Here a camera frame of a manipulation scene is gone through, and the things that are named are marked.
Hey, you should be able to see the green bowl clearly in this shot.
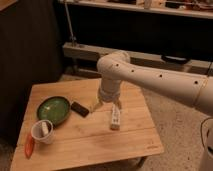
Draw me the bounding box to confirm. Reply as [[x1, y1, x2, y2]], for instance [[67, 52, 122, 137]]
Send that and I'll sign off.
[[37, 96, 70, 126]]

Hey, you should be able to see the black flat object on shelf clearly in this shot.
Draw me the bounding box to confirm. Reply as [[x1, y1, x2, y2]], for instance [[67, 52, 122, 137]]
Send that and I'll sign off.
[[161, 55, 191, 65]]

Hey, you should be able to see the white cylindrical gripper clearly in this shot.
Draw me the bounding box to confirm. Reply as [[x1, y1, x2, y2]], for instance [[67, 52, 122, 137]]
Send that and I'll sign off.
[[91, 88, 122, 111]]

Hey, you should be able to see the orange carrot toy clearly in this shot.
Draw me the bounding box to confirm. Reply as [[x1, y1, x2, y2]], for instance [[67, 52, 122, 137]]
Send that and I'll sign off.
[[24, 134, 35, 158]]

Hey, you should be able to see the upper wooden shelf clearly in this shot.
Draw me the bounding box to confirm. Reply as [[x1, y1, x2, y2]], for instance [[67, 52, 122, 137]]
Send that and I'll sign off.
[[58, 0, 213, 19]]

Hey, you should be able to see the black rectangular block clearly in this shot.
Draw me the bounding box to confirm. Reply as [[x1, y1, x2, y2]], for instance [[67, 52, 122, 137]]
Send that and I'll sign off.
[[71, 102, 89, 117]]

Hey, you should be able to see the wooden table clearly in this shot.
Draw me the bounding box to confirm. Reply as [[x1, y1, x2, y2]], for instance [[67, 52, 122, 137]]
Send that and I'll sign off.
[[10, 79, 164, 171]]

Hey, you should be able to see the white block in cup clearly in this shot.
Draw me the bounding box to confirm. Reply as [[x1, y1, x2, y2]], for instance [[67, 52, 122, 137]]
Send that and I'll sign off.
[[41, 122, 49, 136]]

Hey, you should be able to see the black cable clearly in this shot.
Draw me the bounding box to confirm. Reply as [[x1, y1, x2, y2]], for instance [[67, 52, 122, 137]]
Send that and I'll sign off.
[[199, 116, 213, 158]]

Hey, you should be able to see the metal stand pole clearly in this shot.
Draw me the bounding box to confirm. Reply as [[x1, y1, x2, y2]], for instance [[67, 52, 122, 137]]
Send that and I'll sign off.
[[64, 0, 76, 46]]

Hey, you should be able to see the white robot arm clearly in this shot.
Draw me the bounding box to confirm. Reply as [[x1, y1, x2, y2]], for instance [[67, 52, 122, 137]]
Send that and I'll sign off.
[[97, 51, 213, 118]]

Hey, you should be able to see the white cup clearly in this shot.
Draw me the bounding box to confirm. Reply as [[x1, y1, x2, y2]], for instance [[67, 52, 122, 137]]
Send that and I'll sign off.
[[31, 120, 53, 144]]

